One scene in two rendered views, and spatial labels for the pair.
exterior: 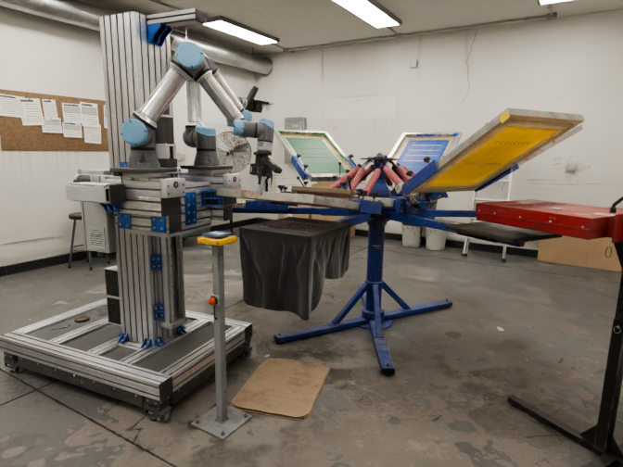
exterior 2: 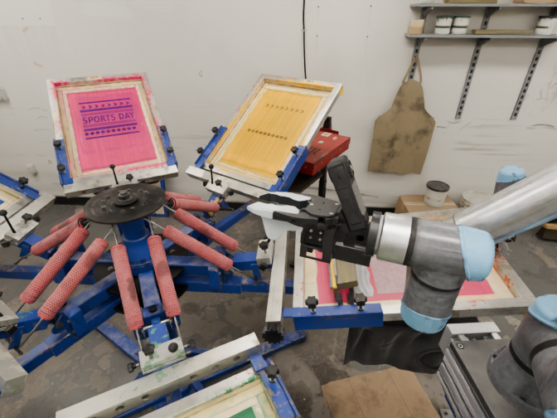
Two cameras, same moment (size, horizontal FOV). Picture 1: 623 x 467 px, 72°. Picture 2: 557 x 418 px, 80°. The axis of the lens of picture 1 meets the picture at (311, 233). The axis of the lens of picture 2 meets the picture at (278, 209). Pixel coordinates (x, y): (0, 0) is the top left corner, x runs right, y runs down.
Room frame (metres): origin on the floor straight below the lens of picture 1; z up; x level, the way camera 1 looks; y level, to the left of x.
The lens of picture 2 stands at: (3.28, 0.75, 1.96)
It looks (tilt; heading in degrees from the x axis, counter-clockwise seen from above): 32 degrees down; 243
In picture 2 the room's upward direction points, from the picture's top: straight up
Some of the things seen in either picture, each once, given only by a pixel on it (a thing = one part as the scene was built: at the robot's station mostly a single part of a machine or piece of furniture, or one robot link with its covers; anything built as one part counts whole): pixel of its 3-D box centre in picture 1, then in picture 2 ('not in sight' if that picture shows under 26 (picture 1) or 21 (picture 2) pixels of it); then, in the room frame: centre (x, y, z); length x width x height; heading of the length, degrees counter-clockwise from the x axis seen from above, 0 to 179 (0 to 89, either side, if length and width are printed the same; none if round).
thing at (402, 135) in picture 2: not in sight; (405, 119); (0.91, -1.34, 1.06); 0.53 x 0.07 x 1.05; 149
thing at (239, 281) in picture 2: (339, 223); (284, 286); (2.76, -0.18, 0.89); 1.24 x 0.06 x 0.06; 149
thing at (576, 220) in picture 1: (559, 217); (306, 148); (2.05, -1.19, 1.06); 0.61 x 0.46 x 0.12; 29
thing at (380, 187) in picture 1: (375, 240); (157, 312); (3.29, -0.50, 0.67); 0.39 x 0.39 x 1.35
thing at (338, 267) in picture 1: (330, 268); not in sight; (2.24, -0.11, 0.74); 0.46 x 0.04 x 0.42; 149
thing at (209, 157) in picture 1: (206, 157); (535, 368); (2.61, 0.63, 1.31); 0.15 x 0.15 x 0.10
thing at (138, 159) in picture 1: (143, 157); not in sight; (2.15, 0.83, 1.31); 0.15 x 0.15 x 0.10
